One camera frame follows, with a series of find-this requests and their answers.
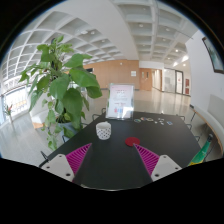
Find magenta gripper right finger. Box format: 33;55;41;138
133;143;183;183

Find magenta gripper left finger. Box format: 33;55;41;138
41;142;93;183

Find red round coaster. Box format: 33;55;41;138
125;137;140;147

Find white perforated cup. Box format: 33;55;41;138
96;122;111;140

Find small colourful badges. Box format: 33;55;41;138
134;117;173;126

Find green glass bottle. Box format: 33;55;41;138
189;134;213;166

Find acrylic sign stand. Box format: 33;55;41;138
106;83;134;120

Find white bench seat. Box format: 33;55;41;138
190;94;224;154

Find small flowering plant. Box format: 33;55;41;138
4;104;14;129

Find large green potted plant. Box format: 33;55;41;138
20;36;102;150

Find framed wall picture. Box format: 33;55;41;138
203;37;224;74

